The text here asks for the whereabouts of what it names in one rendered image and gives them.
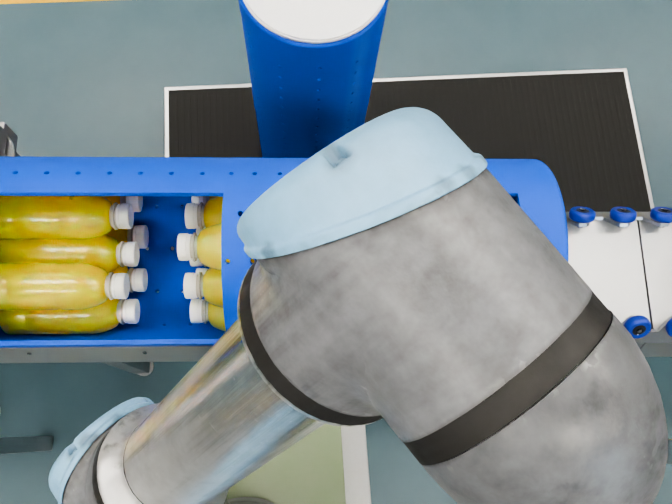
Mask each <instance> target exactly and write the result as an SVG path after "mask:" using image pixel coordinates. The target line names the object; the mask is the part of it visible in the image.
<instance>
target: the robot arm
mask: <svg viewBox="0 0 672 504"><path fill-rule="evenodd" d="M487 164H488V163H487V161H486V160H485V159H484V157H483V156H482V155H480V154H478V153H473V152H472V151H471V150H470V149H469V148H468V147H467V146H466V145H465V144H464V143H463V142H462V140H461V139H460V138H459V137H458V136H457V135H456V134H455V133H454V132H453V131H452V130H451V129H450V128H449V127H448V126H447V125H446V124H445V122H444V121H443V120H442V119H441V118H440V117H438V116H437V115H436V114H434V113H433V112H431V111H429V110H426V109H423V108H417V107H407V108H401V109H397V110H394V111H391V112H389V113H386V114H383V115H381V116H379V117H377V118H375V119H373V120H371V121H369V122H367V123H365V124H363V125H362V126H360V127H358V128H356V129H354V130H353V131H351V132H349V133H348V134H346V135H344V136H343V137H341V138H339V139H338V140H336V141H335V142H333V143H331V144H330V145H328V146H327V147H325V148H324V149H322V150H321V151H319V152H318V153H316V154H315V155H313V156H312V157H310V158H309V159H307V160H306V161H305V162H303V163H302V164H300V165H299V166H298V167H296V168H295V169H293V170H292V171H291V172H289V173H288V174H287V175H285V176H284V177H283V178H281V179H280V180H279V181H278V182H276V183H275V184H274V185H273V186H271V187H270V188H269V189H268V190H267V191H265V192H264V193H263V194H262V195H261V196H260V197H259V198H257V199H256V200H255V201H254V202H253V203H252V204H251V205H250V206H249V207H248V208H247V209H246V210H245V212H244V213H243V214H242V216H241V217H240V219H239V221H238V224H237V233H238V236H239V237H240V239H241V240H242V242H243V243H244V252H245V253H246V254H247V255H248V256H249V257H250V258H252V259H256V260H255V261H254V263H253V264H252V265H251V266H250V268H249V269H248V271H247V273H246V275H245V277H244V279H243V281H242V284H241V287H240V290H239V295H238V302H237V317H238V319H237V320H236V321H235V322H234V323H233V324H232V325H231V326H230V328H229V329H228V330H227V331H226V332H225V333H224V334H223V335H222V336H221V337H220V338H219V339H218V341H217V342H216V343H215V344H214V345H213V346H212V347H211V348H210V349H209V350H208V351H207V352H206V354H205V355H204V356H203V357H202V358H201V359H200V360H199V361H198V362H197V363H196V364H195V365H194V366H193V368H192V369H191V370H190V371H189V372H188V373H187V374H186V375H185V376H184V377H183V378H182V379H181V381H180V382H179V383H178V384H177V385H176V386H175V387H174V388H173V389H172V390H171V391H170V392H169V393H168V394H167V396H166V397H165V398H164V399H163V400H162V401H161V402H160V403H158V404H155V403H153V402H152V401H151V400H150V399H149V398H146V397H136V398H132V399H130V400H127V401H125V402H123V403H121V404H119V405H118V406H116V407H114V408H113V409H111V410H110V411H108V412H107V413H105V414H104V415H102V416H101V417H100V418H98V419H97V420H96V421H94V422H93V423H92V424H91V425H89V426H88V427H87V428H86V429H85V430H84V431H82V432H81V433H80V434H79V435H78V436H77V437H76V438H75V439H74V442H73V443H72V444H71V445H69V446H68V447H66V448H65V449H64V451H63V452H62V453H61V454H60V455H59V457H58V458H57V459H56V461H55V462H54V464H53V466H52V468H51V470H50V473H49V478H48V483H49V488H50V490H51V492H52V493H53V495H54V496H55V498H56V499H57V501H58V504H274V503H272V502H270V501H267V500H264V499H260V498H255V497H238V498H233V499H229V500H227V498H226V497H227V493H228V490H229V488H231V487H232V486H234V485H235V484H236V483H238V482H239V481H241V480H242V479H244V478H245V477H247V476H248V475H250V474H251V473H253V472H254V471H256V470H257V469H259V468H260V467H262V466H263V465H265V464H266V463H267V462H269V461H270V460H272V459H273V458H275V457H276V456H278V455H279V454H281V453H282V452H284V451H285V450H287V449H288V448H290V447H291V446H293V445H294V444H296V443H297V442H298V441H300V440H301V439H303V438H304V437H306V436H307V435H309V434H310V433H312V432H313V431H315V430H316V429H318V428H319V427H321V426H322V425H324V424H329V425H333V426H343V427H358V426H363V425H367V424H371V423H373V422H376V421H378V420H380V419H382V418H384V420H385V421H386V422H387V423H388V425H389V426H390V427H391V428H392V430H393V431H394V432H395V433H396V435H397V436H398V437H399V438H400V440H401V441H402V442H403V443H404V444H405V445H406V447H407V448H408V449H409V450H410V452H411V453H412V454H413V455H414V457H415V458H416V459H417V460H418V462H419V463H420V464H421V465H422V466H423V467H424V469H425V470H426V471H427V472H428V474H429V475H430V476H431V477H432V478H433V479H434V480H435V481H436V482H437V483H438V485H439V486H440V487H441V488H442V489H443V490H444V491H445V492H446V493H447V494H448V495H450V496H451V497H452V498H453V499H454V500H455V501H456V502H457V503H458V504H652V503H653V502H654V500H655V498H656V496H657V494H658V493H659V491H660V488H661V484H662V481H663V478H664V474H665V468H666V463H667V458H668V430H667V423H666V416H665V411H664V407H663V402H662V398H661V394H660V391H659V389H658V386H657V384H656V381H655V379H654V376H653V374H652V371H651V369H650V366H649V364H648V362H647V360H646V359H645V357H644V355H643V354H642V352H641V350H640V348H639V347H638V345H637V343H636V342H635V340H634V338H633V337H632V335H631V334H630V333H629V331H628V330H627V329H626V328H625V327H624V325H623V324H622V323H621V322H620V321H619V320H618V318H617V317H616V316H615V315H614V314H613V313H612V311H610V310H608V309H607V308H606V306H605V305H604V304H603V303H602V302H601V301H600V299H599V298H598V297H597V296H596V295H595V294H594V292H593V291H592V290H591V288H590V287H589V286H588V285H587V284H586V282H585V281H584V280H583V279H582V278H581V277H580V275H579V274H578V273H577V272H576V271H575V270H574V269H573V267H572V266H571V265H570V264H569V263H568V262H567V260H566V259H565V258H564V257H563V256H562V255H561V253H560V252H559V251H558V250H557V249H556V248H555V247H554V245H553V244H552V243H551V242H550V241H549V240H548V238H547V237H546V236H545V235H544V234H543V233H542V231H541V230H540V229H539V228H538V227H537V226H536V224H535V223H534V222H533V221H532V220H531V219H530V218H529V216H528V215H527V214H526V213H525V212H524V211H523V209H522V208H521V207H520V206H519V205H518V204H517V202H516V201H515V200H514V199H513V198H512V197H511V195H510V194H509V193H508V192H507V191H506V190H505V189H504V187H503V186H502V185H501V184H500V183H499V182H498V180H497V179H496V178H495V177H494V176H493V175H492V173H491V172H490V171H489V170H488V169H487V168H486V167H487Z"/></svg>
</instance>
